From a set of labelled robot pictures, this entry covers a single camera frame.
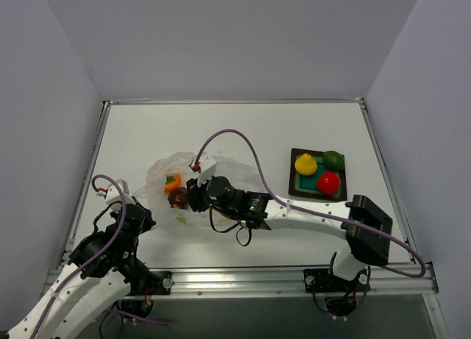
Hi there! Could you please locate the translucent printed plastic bag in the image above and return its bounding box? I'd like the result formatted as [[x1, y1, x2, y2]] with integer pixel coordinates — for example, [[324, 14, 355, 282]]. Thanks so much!
[[135, 152, 265, 229]]

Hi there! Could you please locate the dark red fake fruit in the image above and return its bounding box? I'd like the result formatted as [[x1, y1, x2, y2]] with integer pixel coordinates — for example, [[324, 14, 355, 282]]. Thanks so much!
[[167, 187, 188, 210]]

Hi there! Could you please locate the orange fake persimmon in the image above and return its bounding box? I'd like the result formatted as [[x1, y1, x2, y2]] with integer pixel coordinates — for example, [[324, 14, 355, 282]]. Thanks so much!
[[163, 174, 182, 194]]

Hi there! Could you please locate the yellow fake lemon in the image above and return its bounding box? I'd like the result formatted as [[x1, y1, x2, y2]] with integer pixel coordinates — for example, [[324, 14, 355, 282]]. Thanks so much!
[[294, 153, 318, 176]]

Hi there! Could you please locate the red fake apple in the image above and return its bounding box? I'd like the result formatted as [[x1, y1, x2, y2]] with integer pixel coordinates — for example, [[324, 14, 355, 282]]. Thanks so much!
[[317, 171, 341, 196]]

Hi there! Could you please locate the green fake lime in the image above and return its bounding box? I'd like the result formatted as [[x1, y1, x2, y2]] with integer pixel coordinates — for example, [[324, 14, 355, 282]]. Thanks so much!
[[322, 151, 345, 171]]

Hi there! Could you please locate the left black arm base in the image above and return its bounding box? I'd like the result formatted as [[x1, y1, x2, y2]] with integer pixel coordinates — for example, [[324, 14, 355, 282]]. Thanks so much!
[[130, 271, 174, 296]]

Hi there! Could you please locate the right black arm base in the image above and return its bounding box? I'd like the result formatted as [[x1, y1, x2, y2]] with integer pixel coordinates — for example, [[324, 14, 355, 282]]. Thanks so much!
[[303, 268, 371, 293]]

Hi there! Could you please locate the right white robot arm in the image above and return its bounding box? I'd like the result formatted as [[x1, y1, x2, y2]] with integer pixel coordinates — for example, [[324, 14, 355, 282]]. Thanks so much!
[[186, 176, 392, 290]]

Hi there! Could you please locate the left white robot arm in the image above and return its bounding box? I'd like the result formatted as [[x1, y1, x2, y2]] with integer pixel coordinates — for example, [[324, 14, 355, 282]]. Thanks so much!
[[1, 203, 157, 338]]

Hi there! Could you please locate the black teal square tray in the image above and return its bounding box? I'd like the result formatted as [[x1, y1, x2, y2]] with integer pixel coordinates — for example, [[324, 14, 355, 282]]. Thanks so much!
[[288, 148, 347, 202]]

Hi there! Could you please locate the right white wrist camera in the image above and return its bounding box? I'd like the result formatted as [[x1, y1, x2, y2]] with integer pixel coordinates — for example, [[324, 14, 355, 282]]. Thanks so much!
[[189, 154, 217, 187]]

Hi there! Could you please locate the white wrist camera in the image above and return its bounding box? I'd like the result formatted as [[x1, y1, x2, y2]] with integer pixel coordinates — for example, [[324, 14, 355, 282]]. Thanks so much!
[[189, 154, 217, 187], [96, 179, 135, 211]]

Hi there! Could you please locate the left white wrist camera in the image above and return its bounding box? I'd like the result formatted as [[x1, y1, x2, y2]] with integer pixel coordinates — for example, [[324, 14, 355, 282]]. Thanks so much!
[[96, 179, 135, 211]]

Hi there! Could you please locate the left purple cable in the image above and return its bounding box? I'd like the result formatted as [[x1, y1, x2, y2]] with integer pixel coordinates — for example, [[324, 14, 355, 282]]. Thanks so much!
[[29, 174, 128, 339]]

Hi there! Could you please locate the purple cable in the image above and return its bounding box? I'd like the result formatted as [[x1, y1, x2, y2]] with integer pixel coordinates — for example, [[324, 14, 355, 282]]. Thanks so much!
[[194, 128, 427, 279], [29, 174, 128, 339]]

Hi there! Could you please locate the aluminium front rail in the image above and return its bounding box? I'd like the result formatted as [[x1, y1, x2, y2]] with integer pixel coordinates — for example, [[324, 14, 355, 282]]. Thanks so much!
[[118, 266, 438, 300]]

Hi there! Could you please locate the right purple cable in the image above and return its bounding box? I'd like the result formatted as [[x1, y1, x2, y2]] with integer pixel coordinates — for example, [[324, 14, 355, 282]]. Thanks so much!
[[194, 128, 427, 279]]

